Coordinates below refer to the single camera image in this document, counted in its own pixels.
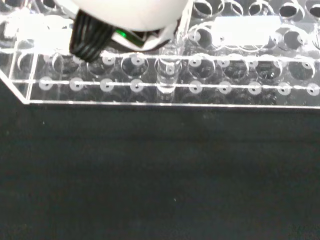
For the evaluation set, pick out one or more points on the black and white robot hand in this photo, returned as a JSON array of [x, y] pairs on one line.
[[130, 15]]

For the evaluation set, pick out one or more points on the clear test tube rack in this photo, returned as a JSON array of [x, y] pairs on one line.
[[237, 82]]

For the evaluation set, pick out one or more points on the black bench cloth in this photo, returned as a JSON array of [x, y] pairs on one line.
[[160, 175]]

